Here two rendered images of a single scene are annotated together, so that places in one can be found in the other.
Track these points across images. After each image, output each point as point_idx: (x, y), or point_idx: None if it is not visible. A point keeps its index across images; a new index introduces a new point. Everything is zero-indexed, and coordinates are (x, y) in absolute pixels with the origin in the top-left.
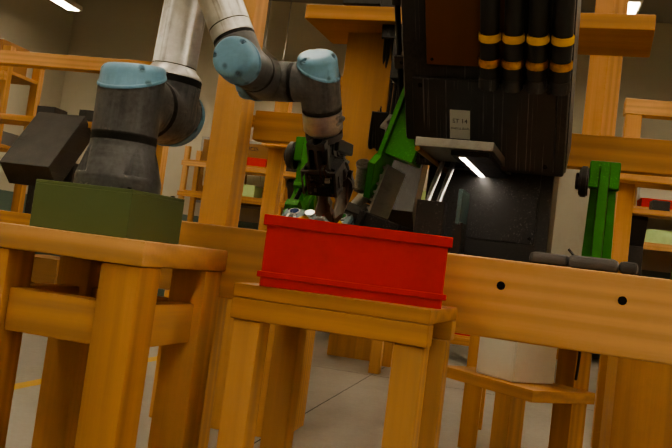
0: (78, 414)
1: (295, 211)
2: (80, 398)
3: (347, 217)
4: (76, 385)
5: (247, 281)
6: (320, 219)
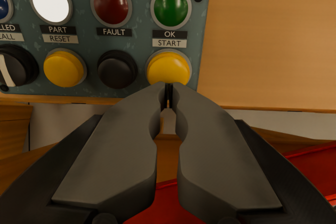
0: (17, 175)
1: (0, 12)
2: (9, 179)
3: (194, 12)
4: (0, 192)
5: (43, 102)
6: (119, 75)
